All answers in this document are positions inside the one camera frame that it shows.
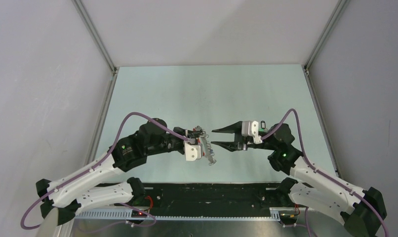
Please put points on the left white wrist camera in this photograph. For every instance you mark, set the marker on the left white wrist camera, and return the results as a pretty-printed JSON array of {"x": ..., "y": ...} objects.
[{"x": 192, "y": 152}]

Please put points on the key bunch with red band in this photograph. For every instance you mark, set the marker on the key bunch with red band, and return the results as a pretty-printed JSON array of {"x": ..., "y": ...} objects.
[{"x": 206, "y": 148}]

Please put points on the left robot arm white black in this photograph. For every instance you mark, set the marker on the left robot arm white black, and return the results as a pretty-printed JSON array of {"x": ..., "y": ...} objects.
[{"x": 82, "y": 190}]

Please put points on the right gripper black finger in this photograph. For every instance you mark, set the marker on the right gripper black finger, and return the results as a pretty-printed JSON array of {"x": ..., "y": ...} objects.
[
  {"x": 229, "y": 146},
  {"x": 235, "y": 128}
]

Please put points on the aluminium frame post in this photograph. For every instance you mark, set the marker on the aluminium frame post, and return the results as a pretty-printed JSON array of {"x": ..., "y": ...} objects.
[
  {"x": 91, "y": 28},
  {"x": 326, "y": 33}
]

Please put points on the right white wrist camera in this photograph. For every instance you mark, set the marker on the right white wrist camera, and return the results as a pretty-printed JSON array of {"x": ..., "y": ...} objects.
[{"x": 251, "y": 129}]

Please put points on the white cable duct strip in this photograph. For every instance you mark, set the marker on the white cable duct strip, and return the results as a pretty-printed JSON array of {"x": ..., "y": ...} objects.
[{"x": 131, "y": 215}]

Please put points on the left aluminium frame post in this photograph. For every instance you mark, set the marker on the left aluminium frame post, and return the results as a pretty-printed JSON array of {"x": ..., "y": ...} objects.
[{"x": 91, "y": 28}]

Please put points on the right aluminium frame post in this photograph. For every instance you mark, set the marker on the right aluminium frame post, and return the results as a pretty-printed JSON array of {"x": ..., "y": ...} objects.
[{"x": 326, "y": 33}]

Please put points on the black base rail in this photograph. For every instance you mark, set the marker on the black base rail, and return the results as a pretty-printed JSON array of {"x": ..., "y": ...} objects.
[{"x": 214, "y": 199}]

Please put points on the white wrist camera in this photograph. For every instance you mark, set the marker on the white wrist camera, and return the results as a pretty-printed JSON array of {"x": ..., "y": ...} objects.
[
  {"x": 251, "y": 129},
  {"x": 192, "y": 152}
]

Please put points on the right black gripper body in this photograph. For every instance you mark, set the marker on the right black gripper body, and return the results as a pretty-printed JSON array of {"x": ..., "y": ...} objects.
[{"x": 246, "y": 144}]

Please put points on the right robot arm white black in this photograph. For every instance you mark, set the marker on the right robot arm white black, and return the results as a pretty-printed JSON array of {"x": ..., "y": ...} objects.
[{"x": 360, "y": 211}]

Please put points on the key bunch with green tag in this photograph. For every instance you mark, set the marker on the key bunch with green tag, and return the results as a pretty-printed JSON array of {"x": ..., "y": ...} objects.
[{"x": 262, "y": 127}]

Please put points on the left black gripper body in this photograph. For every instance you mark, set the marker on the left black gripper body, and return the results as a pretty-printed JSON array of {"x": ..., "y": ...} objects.
[{"x": 172, "y": 142}]

